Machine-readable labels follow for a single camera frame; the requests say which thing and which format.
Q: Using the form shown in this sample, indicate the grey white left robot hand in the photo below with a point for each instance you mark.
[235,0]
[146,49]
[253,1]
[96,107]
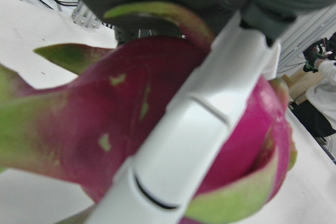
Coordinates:
[194,119]

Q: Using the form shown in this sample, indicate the pink green dragon fruit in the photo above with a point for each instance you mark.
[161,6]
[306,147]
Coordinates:
[92,119]

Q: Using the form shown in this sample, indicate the brown cardboard box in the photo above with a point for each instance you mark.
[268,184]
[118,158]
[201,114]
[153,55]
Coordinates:
[299,85]

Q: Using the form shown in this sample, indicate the short aluminium profile piece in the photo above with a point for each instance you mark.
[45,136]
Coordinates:
[85,18]

